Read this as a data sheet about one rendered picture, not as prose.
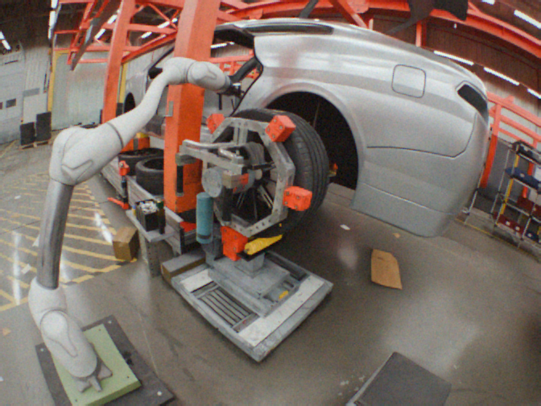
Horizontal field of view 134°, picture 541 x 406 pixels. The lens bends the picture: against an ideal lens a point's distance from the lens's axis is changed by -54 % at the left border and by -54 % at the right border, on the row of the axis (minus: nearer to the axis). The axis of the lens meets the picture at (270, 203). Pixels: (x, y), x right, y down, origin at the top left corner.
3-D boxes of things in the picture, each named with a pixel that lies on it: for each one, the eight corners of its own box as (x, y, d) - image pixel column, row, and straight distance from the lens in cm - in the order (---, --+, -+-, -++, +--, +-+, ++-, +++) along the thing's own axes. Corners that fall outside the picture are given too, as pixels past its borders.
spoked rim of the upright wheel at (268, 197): (335, 180, 120) (279, 105, 136) (312, 188, 100) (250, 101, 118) (274, 228, 148) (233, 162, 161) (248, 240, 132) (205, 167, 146)
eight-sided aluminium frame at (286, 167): (282, 247, 115) (303, 130, 97) (273, 253, 110) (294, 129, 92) (208, 206, 147) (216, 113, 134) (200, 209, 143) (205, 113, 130)
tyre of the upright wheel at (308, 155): (357, 184, 117) (280, 87, 138) (337, 193, 95) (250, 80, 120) (274, 244, 153) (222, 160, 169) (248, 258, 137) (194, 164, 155)
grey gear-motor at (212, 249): (255, 255, 193) (261, 216, 175) (215, 278, 169) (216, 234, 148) (239, 246, 202) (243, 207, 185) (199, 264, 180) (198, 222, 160)
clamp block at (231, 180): (248, 184, 91) (249, 171, 89) (230, 188, 85) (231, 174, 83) (238, 180, 94) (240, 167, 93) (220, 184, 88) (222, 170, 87)
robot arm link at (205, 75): (231, 72, 105) (206, 65, 112) (214, 60, 92) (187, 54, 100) (220, 95, 103) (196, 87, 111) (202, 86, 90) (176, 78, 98)
